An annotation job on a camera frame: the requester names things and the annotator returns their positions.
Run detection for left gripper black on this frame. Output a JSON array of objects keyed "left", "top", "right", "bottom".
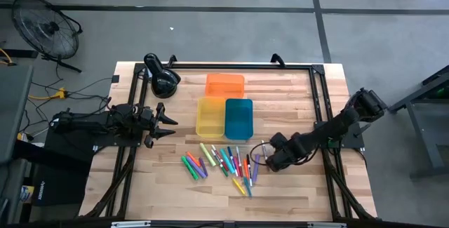
[{"left": 139, "top": 102, "right": 179, "bottom": 149}]

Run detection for purple highlighter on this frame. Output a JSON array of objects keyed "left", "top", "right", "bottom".
[{"left": 252, "top": 153, "right": 262, "bottom": 184}]

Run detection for black Expo marker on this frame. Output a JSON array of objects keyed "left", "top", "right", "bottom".
[{"left": 246, "top": 154, "right": 253, "bottom": 187}]

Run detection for green fat marker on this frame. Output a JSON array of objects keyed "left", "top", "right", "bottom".
[{"left": 180, "top": 155, "right": 199, "bottom": 181}]

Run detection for teal highlighter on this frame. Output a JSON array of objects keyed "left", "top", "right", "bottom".
[{"left": 242, "top": 176, "right": 253, "bottom": 199}]

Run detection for yellow-green fat marker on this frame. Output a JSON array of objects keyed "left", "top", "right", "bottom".
[{"left": 199, "top": 142, "right": 217, "bottom": 168}]

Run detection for blue Expo marker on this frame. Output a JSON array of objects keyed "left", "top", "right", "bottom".
[{"left": 227, "top": 145, "right": 239, "bottom": 177}]

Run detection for red Expo marker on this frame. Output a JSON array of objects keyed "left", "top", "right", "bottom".
[{"left": 211, "top": 145, "right": 230, "bottom": 172}]

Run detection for yellow highlighter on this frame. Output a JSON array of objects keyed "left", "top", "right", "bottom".
[{"left": 232, "top": 177, "right": 247, "bottom": 196}]

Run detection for teal fat marker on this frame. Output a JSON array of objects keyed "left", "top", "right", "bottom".
[{"left": 219, "top": 147, "right": 236, "bottom": 175}]

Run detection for dark purple pen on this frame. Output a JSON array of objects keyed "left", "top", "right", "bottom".
[{"left": 198, "top": 156, "right": 209, "bottom": 177}]

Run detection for green Expo marker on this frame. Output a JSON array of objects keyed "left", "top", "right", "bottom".
[{"left": 210, "top": 149, "right": 229, "bottom": 178}]

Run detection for black desk lamp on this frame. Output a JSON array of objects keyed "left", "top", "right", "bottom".
[{"left": 143, "top": 53, "right": 182, "bottom": 100}]

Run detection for yellow plastic bin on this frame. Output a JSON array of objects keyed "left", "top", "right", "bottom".
[{"left": 195, "top": 96, "right": 227, "bottom": 139}]

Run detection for blue plastic bin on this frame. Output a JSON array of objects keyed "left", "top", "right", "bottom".
[{"left": 224, "top": 98, "right": 255, "bottom": 141}]

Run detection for orange plastic bin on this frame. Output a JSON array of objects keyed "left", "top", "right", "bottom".
[{"left": 205, "top": 73, "right": 246, "bottom": 100}]

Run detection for dark metal table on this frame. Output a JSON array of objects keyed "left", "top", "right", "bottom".
[{"left": 387, "top": 64, "right": 449, "bottom": 180}]

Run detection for black floor fan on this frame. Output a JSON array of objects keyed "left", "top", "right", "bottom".
[{"left": 11, "top": 0, "right": 83, "bottom": 74}]

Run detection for grey desk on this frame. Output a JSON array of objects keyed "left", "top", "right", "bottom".
[{"left": 0, "top": 64, "right": 35, "bottom": 166}]

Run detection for colourful packet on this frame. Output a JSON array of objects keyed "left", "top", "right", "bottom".
[{"left": 19, "top": 185, "right": 36, "bottom": 203}]

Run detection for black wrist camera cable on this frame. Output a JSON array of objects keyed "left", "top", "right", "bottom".
[{"left": 250, "top": 142, "right": 273, "bottom": 163}]

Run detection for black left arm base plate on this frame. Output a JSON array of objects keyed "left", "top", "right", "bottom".
[{"left": 91, "top": 129, "right": 142, "bottom": 149}]

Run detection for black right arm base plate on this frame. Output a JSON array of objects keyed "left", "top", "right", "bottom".
[{"left": 313, "top": 120, "right": 373, "bottom": 151}]

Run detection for black floor cables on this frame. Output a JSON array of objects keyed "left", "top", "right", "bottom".
[{"left": 19, "top": 62, "right": 114, "bottom": 141}]

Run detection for silver bracket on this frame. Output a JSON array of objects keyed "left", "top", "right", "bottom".
[
  {"left": 110, "top": 220, "right": 152, "bottom": 228},
  {"left": 307, "top": 221, "right": 348, "bottom": 228}
]

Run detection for black aluminium rig frame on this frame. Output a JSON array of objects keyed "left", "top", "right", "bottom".
[{"left": 79, "top": 62, "right": 379, "bottom": 228}]

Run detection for yellow extension cord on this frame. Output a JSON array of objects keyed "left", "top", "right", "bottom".
[{"left": 27, "top": 86, "right": 69, "bottom": 102}]

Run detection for yellow floor cable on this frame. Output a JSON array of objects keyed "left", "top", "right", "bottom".
[{"left": 0, "top": 46, "right": 18, "bottom": 67}]

